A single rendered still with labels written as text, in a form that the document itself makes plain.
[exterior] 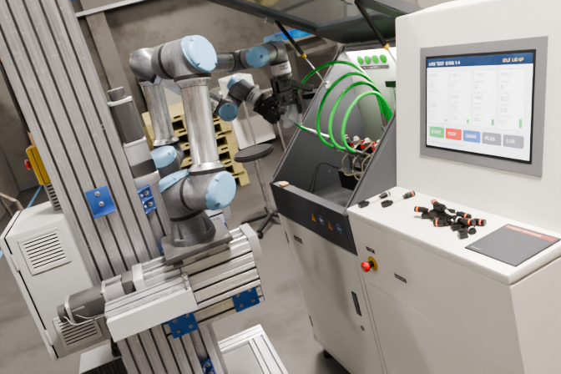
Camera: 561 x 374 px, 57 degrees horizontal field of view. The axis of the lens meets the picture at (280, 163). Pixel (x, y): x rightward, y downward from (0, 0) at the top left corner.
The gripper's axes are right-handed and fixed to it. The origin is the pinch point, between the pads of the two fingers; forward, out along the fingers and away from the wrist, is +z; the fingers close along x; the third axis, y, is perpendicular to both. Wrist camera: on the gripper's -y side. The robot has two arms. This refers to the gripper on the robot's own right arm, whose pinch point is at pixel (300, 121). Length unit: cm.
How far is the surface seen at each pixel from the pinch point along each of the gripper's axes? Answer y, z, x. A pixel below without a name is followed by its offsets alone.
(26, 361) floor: 157, 125, -169
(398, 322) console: 9, 64, 55
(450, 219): -2, 24, 78
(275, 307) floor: 7, 125, -90
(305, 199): 8.3, 30.1, 4.0
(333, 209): 7.8, 29.4, 26.2
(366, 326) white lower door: 8, 78, 30
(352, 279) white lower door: 8, 58, 28
